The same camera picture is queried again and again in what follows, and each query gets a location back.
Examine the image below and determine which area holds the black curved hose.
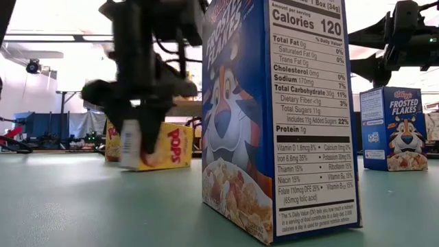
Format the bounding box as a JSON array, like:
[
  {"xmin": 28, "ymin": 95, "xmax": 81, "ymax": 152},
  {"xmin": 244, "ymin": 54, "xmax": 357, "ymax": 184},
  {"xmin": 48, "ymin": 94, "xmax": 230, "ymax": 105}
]
[{"xmin": 0, "ymin": 135, "xmax": 34, "ymax": 154}]

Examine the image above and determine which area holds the blue partition panel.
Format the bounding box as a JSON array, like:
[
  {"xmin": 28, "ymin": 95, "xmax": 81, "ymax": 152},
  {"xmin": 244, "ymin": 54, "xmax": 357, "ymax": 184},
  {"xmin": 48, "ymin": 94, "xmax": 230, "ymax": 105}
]
[{"xmin": 13, "ymin": 111, "xmax": 71, "ymax": 139}]

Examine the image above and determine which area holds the white patterned panel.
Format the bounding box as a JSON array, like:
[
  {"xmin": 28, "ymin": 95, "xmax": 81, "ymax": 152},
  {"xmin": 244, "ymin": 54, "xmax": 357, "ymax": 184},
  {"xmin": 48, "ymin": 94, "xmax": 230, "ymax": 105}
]
[{"xmin": 424, "ymin": 112, "xmax": 439, "ymax": 142}]

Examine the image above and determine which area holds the black background stand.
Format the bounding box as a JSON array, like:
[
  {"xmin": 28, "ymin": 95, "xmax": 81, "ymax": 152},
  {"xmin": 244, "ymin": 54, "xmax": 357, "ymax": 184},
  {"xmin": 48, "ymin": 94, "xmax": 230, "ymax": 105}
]
[{"xmin": 56, "ymin": 89, "xmax": 83, "ymax": 138}]

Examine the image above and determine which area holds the grey tarp cloth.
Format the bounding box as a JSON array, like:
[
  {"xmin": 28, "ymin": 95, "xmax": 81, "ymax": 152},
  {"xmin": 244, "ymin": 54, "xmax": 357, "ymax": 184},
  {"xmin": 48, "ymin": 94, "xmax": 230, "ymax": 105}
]
[{"xmin": 68, "ymin": 110, "xmax": 108, "ymax": 139}]

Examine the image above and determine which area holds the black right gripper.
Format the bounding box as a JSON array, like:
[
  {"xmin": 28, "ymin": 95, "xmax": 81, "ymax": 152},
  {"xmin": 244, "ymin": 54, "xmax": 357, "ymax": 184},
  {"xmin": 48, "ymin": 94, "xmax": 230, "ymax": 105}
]
[{"xmin": 348, "ymin": 0, "xmax": 421, "ymax": 88}]

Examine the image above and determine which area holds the blue Frosted Flakes cereal box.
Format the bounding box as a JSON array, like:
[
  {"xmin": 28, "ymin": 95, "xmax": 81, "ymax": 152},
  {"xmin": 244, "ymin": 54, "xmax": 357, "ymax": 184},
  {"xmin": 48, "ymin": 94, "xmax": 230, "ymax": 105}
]
[
  {"xmin": 200, "ymin": 0, "xmax": 364, "ymax": 246},
  {"xmin": 359, "ymin": 85, "xmax": 429, "ymax": 172}
]

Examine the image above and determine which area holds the black rig strut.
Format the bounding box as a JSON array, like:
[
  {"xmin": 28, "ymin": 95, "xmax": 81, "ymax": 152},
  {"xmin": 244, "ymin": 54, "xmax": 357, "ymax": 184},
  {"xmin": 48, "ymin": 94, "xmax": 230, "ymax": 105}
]
[{"xmin": 0, "ymin": 0, "xmax": 17, "ymax": 47}]

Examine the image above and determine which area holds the red machine part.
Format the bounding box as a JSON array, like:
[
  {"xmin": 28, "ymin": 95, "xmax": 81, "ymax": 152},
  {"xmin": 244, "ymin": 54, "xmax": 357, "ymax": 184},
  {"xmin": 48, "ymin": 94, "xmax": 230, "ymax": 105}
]
[{"xmin": 0, "ymin": 126, "xmax": 22, "ymax": 142}]

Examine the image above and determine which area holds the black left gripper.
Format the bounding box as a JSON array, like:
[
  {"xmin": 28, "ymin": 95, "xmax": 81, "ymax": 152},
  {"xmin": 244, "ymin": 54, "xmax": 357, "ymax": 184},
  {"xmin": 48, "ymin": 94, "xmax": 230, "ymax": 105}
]
[{"xmin": 81, "ymin": 0, "xmax": 200, "ymax": 156}]

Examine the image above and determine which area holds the black ceiling dome camera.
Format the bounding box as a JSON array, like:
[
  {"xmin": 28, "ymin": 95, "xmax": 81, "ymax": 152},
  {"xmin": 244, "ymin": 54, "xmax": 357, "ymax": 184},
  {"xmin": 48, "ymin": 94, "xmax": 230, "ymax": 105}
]
[{"xmin": 25, "ymin": 58, "xmax": 41, "ymax": 75}]

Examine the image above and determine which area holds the background robot workbench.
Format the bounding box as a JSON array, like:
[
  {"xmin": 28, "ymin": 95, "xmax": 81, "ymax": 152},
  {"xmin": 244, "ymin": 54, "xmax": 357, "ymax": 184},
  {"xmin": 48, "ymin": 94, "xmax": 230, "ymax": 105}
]
[{"xmin": 32, "ymin": 130, "xmax": 106, "ymax": 152}]

